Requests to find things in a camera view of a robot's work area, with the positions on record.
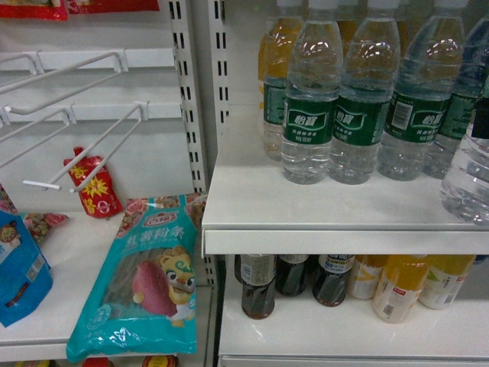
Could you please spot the clear water bottle green label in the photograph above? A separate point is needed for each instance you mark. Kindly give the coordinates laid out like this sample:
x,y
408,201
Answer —
x,y
464,189

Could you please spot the water bottle shelf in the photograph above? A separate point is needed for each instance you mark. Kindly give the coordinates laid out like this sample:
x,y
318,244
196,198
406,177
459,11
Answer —
x,y
312,89
422,92
369,73

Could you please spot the white slotted shelf upright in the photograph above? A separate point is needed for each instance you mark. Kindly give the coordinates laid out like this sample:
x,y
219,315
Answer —
x,y
181,22

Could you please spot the dark tea bottle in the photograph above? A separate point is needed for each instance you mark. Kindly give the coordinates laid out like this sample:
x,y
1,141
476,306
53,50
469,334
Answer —
x,y
257,275

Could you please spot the red sauce pouch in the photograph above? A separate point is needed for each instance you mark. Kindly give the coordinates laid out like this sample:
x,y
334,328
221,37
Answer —
x,y
98,197

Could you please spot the teal noodle packet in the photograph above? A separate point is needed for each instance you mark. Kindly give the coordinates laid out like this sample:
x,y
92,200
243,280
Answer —
x,y
144,298

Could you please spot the blue snack bag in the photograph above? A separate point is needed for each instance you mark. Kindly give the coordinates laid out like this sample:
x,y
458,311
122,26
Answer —
x,y
25,274

